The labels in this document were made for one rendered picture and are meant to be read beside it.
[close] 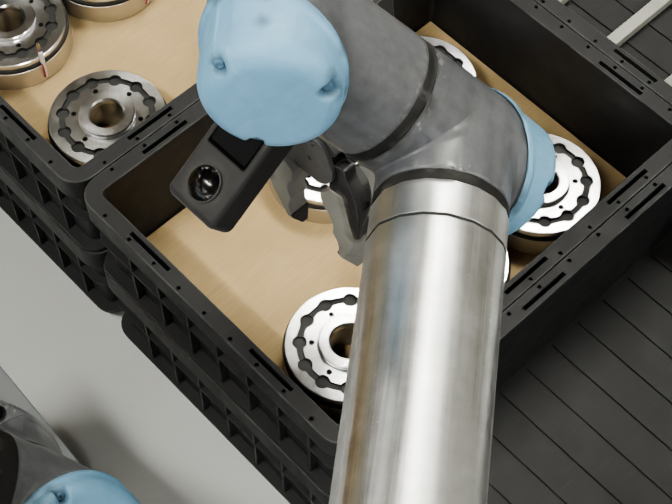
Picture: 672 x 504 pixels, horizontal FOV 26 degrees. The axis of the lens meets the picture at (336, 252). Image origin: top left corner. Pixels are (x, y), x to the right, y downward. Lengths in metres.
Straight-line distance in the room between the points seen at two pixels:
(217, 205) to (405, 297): 0.23
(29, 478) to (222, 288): 0.32
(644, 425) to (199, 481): 0.38
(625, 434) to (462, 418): 0.48
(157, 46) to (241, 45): 0.65
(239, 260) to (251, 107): 0.50
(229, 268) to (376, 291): 0.49
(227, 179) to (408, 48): 0.20
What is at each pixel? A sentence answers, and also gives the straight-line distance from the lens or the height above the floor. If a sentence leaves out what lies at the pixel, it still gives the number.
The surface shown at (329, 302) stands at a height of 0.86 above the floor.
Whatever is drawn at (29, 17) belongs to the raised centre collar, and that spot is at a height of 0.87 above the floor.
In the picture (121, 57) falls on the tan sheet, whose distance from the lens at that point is 1.34.
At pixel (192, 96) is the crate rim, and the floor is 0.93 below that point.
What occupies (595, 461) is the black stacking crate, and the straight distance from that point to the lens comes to 1.15.
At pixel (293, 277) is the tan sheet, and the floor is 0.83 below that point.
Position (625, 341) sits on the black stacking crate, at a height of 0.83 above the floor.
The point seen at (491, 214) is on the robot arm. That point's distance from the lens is 0.76.
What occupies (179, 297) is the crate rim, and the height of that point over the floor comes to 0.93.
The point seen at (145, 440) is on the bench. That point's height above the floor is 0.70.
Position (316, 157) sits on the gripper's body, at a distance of 0.93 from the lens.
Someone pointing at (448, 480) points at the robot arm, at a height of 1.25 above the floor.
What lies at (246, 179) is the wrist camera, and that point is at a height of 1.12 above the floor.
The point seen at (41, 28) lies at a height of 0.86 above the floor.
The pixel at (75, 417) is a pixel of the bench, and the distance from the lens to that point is 1.31.
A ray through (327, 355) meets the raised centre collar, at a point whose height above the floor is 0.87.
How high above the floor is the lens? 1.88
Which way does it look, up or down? 60 degrees down
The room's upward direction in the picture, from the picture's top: straight up
